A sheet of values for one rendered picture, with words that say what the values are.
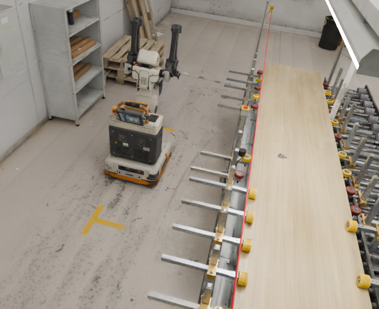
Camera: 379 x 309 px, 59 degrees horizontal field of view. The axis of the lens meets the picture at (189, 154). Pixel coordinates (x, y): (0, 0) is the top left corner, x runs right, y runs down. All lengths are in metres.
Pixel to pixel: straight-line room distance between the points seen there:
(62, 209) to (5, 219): 0.53
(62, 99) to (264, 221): 3.27
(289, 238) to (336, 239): 0.34
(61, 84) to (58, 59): 0.34
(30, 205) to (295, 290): 2.71
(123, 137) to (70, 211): 0.94
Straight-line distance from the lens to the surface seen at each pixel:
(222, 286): 2.44
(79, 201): 3.78
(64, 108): 4.88
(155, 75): 3.55
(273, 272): 2.24
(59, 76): 4.67
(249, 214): 2.39
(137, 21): 3.75
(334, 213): 2.78
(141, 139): 3.56
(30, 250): 3.47
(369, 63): 1.15
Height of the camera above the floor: 2.67
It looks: 37 degrees down
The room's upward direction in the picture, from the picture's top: 7 degrees clockwise
